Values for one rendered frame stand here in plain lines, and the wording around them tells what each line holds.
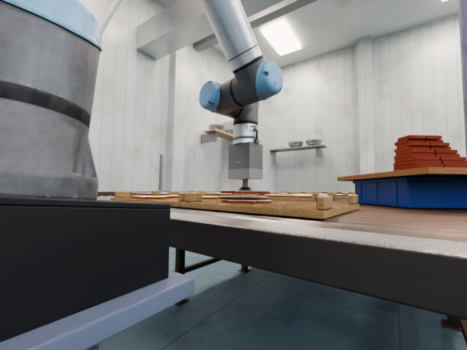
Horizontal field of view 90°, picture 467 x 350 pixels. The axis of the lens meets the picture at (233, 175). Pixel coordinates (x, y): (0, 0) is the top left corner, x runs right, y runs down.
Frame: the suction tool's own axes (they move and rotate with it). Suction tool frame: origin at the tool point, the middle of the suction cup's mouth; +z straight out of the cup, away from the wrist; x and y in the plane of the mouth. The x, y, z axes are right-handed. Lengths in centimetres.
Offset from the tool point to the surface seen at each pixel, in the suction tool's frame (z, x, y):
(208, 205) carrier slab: 2.9, 12.5, 2.2
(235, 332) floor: 96, -70, 67
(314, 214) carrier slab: 3.2, 10.0, -25.8
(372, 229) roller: 4.3, 13.4, -36.3
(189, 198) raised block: 1.2, 11.7, 11.6
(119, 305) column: 9, 45, -24
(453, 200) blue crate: 1, -49, -45
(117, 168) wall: -37, -103, 379
